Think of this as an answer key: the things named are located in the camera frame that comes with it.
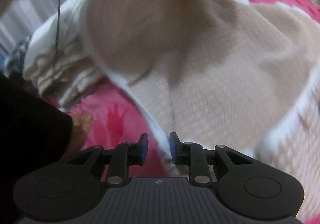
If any beige houndstooth knit garment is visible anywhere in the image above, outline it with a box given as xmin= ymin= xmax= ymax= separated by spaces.
xmin=23 ymin=0 xmax=319 ymax=221

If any thin dark cable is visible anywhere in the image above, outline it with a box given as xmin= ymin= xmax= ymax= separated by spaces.
xmin=55 ymin=0 xmax=62 ymax=59

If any red floral bed sheet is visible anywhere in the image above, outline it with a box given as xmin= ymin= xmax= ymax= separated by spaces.
xmin=56 ymin=0 xmax=319 ymax=182

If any grey white curtain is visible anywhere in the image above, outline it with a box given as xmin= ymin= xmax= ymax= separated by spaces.
xmin=1 ymin=0 xmax=66 ymax=55

